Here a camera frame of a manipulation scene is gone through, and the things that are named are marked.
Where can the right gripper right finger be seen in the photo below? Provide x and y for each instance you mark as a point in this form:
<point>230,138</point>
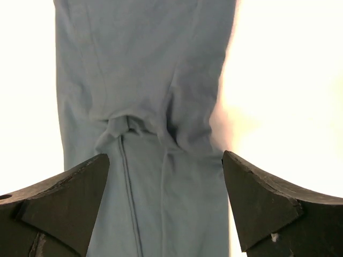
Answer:
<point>274,217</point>

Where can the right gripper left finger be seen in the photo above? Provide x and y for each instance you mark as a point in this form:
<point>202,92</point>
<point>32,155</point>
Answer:
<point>56,216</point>

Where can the dark blue-grey t shirt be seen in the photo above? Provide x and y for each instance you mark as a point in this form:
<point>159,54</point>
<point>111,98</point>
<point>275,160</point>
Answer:
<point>138,81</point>

